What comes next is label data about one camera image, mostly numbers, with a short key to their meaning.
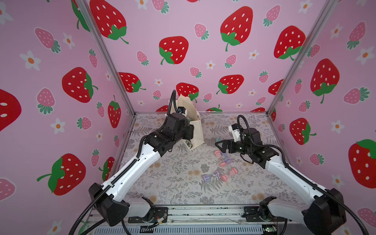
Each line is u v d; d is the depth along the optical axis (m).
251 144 0.60
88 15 0.70
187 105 0.97
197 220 0.73
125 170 0.42
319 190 0.42
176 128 0.54
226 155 0.95
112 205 0.37
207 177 0.84
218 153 0.95
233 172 0.86
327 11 0.70
